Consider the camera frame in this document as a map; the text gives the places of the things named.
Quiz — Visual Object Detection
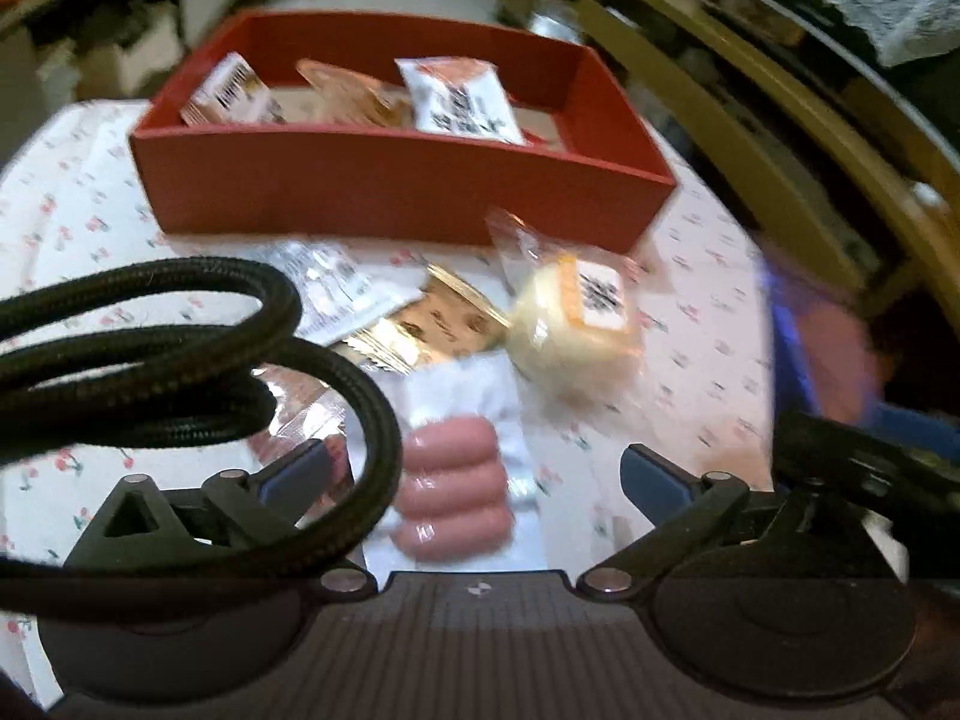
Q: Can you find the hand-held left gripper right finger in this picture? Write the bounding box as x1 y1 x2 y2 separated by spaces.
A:
577 444 908 601

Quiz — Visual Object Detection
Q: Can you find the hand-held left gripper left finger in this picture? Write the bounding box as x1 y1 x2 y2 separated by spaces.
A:
64 439 376 601

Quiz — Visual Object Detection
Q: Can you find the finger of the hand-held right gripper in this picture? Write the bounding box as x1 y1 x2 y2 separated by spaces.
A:
772 409 960 500

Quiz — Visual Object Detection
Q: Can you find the red snack packet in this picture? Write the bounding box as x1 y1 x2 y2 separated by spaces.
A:
251 366 353 466

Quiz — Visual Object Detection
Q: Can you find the clear sausage packet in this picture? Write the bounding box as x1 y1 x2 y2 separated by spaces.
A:
364 351 552 593

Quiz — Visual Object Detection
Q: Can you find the bun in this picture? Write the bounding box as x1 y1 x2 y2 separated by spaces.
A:
486 206 650 410

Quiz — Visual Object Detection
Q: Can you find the blue white snack packet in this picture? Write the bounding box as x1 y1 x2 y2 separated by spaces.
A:
259 240 425 342

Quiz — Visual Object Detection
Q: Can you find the gold snack packet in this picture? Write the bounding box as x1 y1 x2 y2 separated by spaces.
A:
330 262 515 376

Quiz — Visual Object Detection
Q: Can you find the red cardboard box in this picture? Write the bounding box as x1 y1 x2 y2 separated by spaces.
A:
129 9 677 256

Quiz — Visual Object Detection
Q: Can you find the orange bread packet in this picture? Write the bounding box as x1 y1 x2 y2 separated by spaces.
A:
295 58 413 130

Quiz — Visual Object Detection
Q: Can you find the small white barcode packet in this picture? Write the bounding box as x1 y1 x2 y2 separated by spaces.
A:
180 52 282 126

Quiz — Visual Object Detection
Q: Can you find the white orange snack packet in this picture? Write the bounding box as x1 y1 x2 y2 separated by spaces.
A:
396 56 526 147

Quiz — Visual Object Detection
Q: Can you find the cherry print tablecloth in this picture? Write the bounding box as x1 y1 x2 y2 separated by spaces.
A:
0 101 796 691

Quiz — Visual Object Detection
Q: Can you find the black braided cable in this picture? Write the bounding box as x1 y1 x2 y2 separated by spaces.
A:
0 256 404 605

